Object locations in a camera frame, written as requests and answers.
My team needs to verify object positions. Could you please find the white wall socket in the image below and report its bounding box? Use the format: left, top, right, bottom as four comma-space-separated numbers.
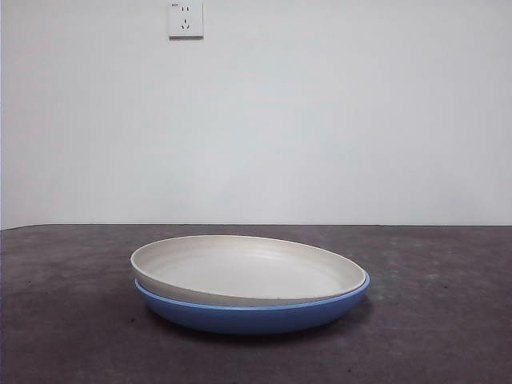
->
167, 0, 204, 40

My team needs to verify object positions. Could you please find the blue round plate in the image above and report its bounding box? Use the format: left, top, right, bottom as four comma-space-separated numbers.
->
134, 272, 371, 336

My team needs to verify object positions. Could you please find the white round plate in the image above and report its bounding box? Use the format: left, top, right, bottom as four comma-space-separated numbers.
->
129, 234, 367, 304

